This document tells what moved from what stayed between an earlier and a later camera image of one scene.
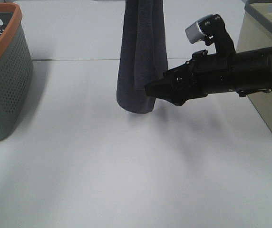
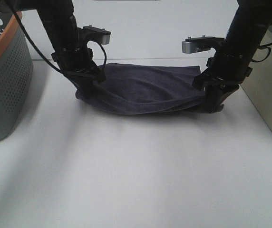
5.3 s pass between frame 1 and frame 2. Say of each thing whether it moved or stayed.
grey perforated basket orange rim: stayed
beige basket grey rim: stayed
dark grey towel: moved
